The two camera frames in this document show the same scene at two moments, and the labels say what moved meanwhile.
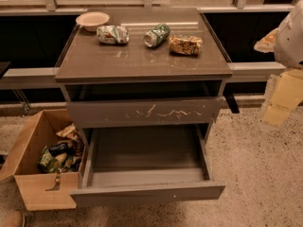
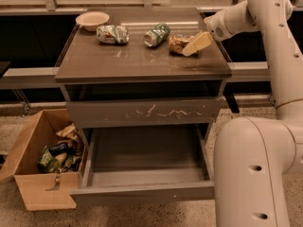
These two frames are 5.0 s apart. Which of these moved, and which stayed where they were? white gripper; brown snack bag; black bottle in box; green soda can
Moved: white gripper
Stayed: black bottle in box; green soda can; brown snack bag
